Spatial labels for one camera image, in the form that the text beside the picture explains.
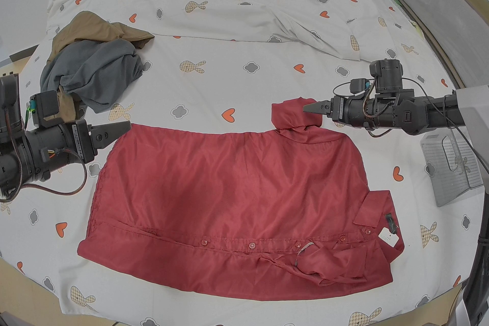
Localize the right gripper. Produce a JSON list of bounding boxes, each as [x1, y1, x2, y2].
[[331, 95, 371, 127]]

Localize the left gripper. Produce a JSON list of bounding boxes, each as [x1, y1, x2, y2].
[[23, 120, 99, 181]]

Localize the red shirt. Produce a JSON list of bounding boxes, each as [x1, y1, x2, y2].
[[76, 96, 405, 302]]

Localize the grey garment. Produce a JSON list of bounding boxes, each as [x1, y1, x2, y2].
[[40, 39, 145, 114]]

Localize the clear plastic box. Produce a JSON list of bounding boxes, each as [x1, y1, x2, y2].
[[419, 131, 486, 207]]

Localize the tan garment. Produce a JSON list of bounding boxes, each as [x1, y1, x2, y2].
[[47, 10, 155, 123]]

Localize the white printed quilt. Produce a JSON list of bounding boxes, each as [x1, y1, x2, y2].
[[46, 0, 403, 69]]

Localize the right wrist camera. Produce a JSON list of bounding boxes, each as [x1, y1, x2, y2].
[[349, 78, 370, 98]]

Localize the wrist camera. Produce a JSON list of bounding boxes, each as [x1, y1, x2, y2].
[[29, 91, 77, 128], [349, 78, 370, 98]]

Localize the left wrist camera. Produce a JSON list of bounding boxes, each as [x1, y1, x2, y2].
[[29, 91, 77, 128]]

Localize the black cable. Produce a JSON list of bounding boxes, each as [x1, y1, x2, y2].
[[0, 160, 86, 200], [332, 77, 489, 174]]

